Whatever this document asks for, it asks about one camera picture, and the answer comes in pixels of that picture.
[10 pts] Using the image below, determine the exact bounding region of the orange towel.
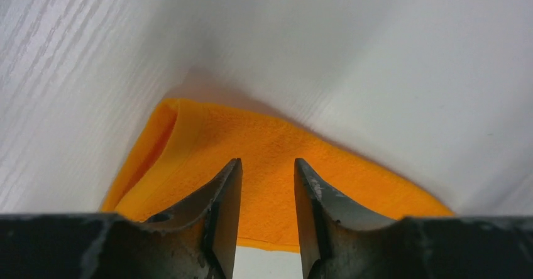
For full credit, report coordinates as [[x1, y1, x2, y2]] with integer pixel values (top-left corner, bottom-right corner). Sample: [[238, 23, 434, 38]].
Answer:
[[101, 99, 451, 253]]

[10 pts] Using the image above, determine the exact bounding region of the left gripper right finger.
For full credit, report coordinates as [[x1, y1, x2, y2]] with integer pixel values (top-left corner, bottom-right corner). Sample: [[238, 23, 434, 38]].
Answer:
[[294, 158, 532, 278]]

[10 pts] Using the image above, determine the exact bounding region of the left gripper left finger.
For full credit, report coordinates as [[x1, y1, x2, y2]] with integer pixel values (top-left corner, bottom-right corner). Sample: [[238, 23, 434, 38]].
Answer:
[[1, 159, 242, 278]]

